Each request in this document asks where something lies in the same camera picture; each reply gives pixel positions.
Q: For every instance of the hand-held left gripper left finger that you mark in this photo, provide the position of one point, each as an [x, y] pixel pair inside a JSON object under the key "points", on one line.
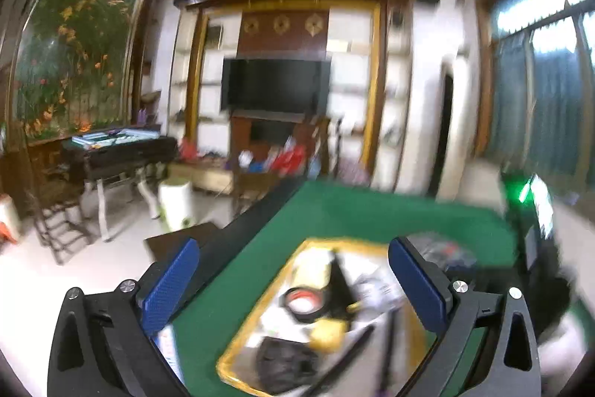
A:
{"points": [[169, 285]]}

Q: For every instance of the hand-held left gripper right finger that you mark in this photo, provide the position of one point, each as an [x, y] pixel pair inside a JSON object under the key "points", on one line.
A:
{"points": [[416, 285]]}

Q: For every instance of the yellow block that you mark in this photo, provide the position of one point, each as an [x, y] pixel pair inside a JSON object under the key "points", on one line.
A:
{"points": [[327, 334]]}

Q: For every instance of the white foam box yellow tape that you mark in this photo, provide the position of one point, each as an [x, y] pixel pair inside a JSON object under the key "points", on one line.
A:
{"points": [[272, 325]]}

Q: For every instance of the black electrical tape roll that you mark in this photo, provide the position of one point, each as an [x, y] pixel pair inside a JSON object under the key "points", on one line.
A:
{"points": [[302, 319]]}

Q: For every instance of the black fabric pouch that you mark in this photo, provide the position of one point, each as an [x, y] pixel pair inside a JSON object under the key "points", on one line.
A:
{"points": [[283, 362]]}

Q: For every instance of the round grey table centre panel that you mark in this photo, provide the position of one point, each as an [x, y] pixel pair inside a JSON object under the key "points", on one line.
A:
{"points": [[441, 250]]}

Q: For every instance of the square wooden stool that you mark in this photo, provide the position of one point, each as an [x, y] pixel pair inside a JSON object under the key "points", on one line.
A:
{"points": [[186, 234]]}

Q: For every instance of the printed paper leaflet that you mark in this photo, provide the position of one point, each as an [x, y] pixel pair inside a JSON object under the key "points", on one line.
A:
{"points": [[169, 350]]}

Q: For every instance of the white green round bin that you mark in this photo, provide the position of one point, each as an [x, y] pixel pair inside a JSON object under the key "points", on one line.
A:
{"points": [[176, 204]]}

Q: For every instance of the floral cushion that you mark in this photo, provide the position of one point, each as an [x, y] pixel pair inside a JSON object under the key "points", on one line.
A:
{"points": [[353, 173]]}

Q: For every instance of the small red plastic bag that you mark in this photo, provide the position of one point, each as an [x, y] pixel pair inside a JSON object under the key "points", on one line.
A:
{"points": [[188, 149]]}

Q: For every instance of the dark mahjong table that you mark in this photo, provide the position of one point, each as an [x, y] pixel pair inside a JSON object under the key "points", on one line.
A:
{"points": [[121, 153]]}

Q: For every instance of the dark wooden chair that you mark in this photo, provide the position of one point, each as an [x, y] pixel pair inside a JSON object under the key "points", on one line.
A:
{"points": [[56, 201]]}

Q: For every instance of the rows of mahjong tiles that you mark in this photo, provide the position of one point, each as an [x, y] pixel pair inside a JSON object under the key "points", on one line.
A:
{"points": [[102, 137]]}

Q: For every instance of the standing air conditioner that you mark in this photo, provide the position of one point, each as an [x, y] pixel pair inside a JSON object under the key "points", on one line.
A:
{"points": [[460, 122]]}

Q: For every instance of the wooden framed window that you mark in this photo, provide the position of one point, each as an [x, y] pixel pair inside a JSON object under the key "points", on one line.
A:
{"points": [[548, 99]]}

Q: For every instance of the purple bottles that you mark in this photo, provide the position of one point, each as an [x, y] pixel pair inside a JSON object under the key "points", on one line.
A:
{"points": [[142, 116]]}

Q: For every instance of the white orange container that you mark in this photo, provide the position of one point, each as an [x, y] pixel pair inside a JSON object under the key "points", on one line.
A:
{"points": [[9, 220]]}

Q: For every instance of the large red plastic bag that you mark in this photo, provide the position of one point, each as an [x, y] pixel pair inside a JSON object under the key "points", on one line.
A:
{"points": [[290, 160]]}

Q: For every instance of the black flat television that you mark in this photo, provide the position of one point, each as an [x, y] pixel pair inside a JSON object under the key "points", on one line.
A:
{"points": [[274, 85]]}

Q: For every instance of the large flower painting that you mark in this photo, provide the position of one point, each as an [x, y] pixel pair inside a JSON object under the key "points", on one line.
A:
{"points": [[69, 53]]}

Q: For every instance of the wall shelf unit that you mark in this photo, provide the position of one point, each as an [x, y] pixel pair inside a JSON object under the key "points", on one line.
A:
{"points": [[353, 71]]}

